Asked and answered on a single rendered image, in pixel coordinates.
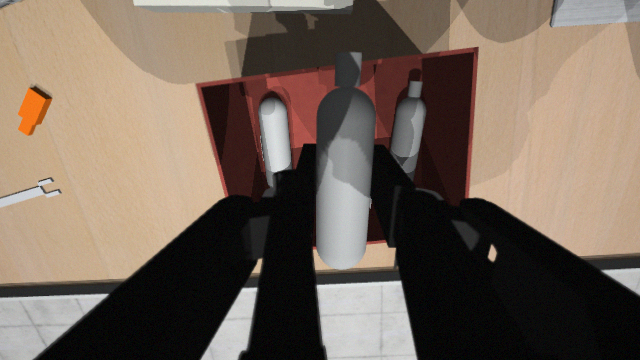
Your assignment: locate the dark red open box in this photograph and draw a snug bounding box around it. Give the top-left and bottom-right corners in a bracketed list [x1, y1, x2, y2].
[196, 47, 479, 206]

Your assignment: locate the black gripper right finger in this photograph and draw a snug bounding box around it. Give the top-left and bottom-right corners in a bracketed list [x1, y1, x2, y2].
[370, 144, 640, 360]

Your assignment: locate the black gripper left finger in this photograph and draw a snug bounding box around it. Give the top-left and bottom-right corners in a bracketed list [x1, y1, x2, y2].
[33, 143, 327, 360]

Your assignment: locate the grey open-end spanner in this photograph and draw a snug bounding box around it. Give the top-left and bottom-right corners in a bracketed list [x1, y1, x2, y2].
[0, 178, 61, 207]

